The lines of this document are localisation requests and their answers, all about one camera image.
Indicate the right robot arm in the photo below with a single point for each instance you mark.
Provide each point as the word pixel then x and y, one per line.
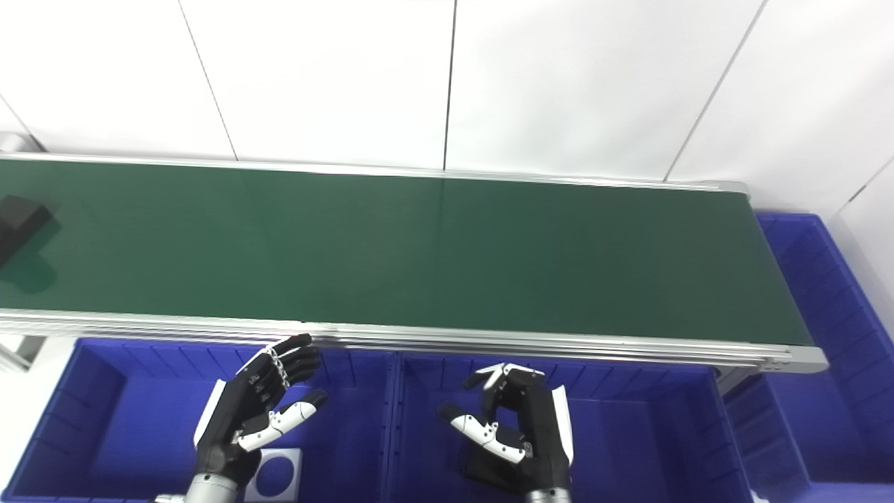
pixel 548 497

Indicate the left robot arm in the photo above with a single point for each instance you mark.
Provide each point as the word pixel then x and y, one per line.
pixel 209 490

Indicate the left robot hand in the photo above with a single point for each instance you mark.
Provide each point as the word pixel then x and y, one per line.
pixel 237 412

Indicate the black cylinder-on-base part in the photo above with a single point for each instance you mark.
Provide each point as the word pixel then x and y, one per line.
pixel 21 220

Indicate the green conveyor belt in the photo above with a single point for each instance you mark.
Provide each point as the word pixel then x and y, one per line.
pixel 419 258
pixel 489 342

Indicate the white plate with round hole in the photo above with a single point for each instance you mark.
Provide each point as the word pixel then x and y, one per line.
pixel 297 454

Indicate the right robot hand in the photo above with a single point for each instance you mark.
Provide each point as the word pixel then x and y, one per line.
pixel 545 433

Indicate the blue bin with black parts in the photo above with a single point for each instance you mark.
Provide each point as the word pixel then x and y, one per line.
pixel 642 433

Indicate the blue bin with white plate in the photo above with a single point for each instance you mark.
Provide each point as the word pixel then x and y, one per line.
pixel 126 426

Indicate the aluminium conveyor leg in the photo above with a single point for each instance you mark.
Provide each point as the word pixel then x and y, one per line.
pixel 740 381
pixel 21 353

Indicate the blue bin at conveyor end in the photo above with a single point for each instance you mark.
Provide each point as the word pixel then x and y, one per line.
pixel 824 391

